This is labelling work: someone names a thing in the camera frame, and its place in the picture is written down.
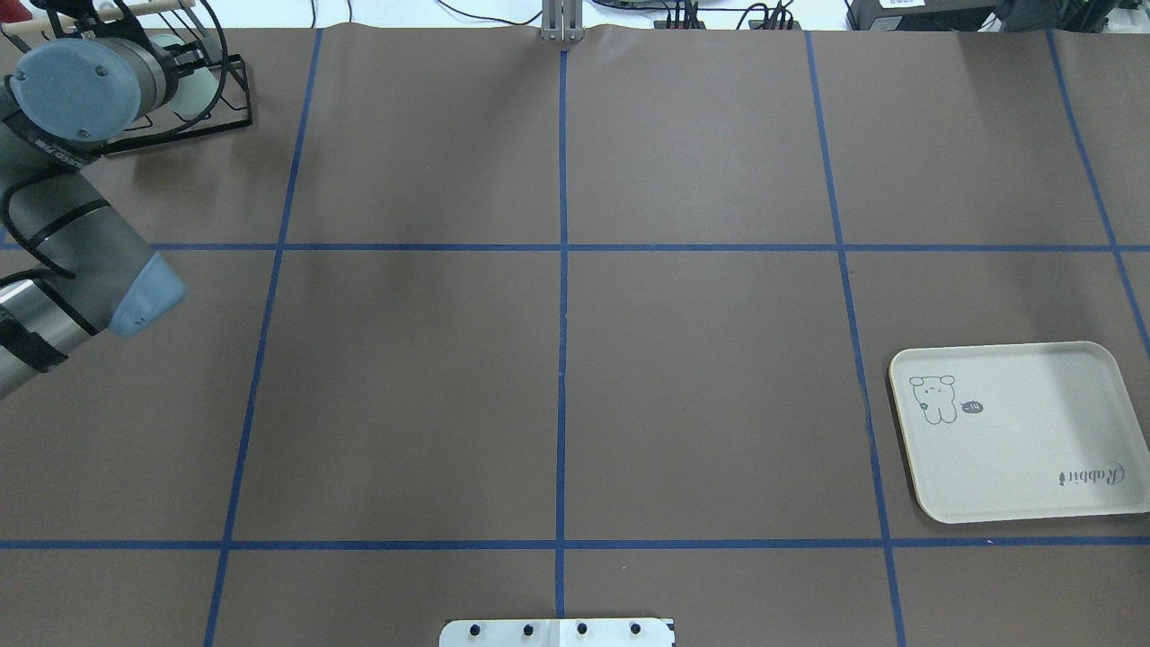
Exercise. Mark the cream rabbit tray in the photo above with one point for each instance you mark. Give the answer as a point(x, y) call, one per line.
point(1019, 431)

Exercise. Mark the white central pedestal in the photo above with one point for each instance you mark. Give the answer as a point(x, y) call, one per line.
point(594, 631)

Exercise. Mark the black wire cup rack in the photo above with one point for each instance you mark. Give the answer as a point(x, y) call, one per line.
point(118, 76)

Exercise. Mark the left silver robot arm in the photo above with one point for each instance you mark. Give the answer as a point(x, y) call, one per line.
point(92, 272)

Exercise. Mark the aluminium frame post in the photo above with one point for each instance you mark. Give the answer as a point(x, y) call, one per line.
point(562, 21)

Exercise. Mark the pale green cup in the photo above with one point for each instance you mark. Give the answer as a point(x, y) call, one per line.
point(153, 98)

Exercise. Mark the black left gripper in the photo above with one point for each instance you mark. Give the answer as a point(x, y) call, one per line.
point(169, 74)

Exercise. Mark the black printer box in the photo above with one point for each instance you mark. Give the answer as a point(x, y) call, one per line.
point(924, 16)

